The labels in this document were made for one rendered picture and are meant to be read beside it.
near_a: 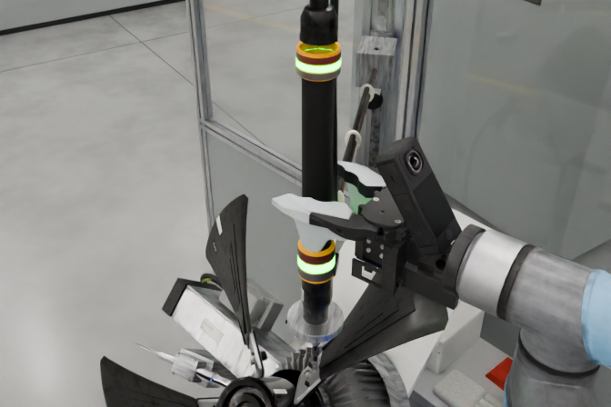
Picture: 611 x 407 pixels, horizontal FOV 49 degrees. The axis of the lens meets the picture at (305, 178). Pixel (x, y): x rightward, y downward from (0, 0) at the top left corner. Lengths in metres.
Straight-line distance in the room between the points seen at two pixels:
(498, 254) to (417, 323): 0.31
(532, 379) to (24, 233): 3.20
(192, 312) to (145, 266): 1.91
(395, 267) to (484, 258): 0.09
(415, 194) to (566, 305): 0.16
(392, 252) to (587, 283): 0.18
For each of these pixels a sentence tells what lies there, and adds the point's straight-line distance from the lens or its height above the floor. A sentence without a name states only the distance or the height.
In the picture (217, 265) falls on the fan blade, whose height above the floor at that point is 1.26.
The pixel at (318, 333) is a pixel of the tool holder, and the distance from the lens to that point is 0.83.
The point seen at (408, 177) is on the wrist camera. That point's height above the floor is 1.72.
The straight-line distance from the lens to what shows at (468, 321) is 1.60.
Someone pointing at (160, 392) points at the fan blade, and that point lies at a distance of 1.21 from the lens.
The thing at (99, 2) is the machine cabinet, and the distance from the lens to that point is 6.43.
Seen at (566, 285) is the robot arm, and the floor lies 1.67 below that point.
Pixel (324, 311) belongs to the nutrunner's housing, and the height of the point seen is 1.48.
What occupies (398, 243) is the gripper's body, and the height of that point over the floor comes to 1.65.
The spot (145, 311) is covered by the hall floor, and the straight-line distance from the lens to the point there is 3.05.
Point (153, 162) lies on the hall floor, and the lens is 4.05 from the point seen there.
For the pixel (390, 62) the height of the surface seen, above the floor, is 1.56.
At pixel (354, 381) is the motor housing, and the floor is 1.18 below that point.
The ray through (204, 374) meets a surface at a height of 1.10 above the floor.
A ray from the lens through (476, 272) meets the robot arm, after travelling 0.64.
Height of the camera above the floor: 2.06
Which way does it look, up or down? 33 degrees down
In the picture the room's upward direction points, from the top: straight up
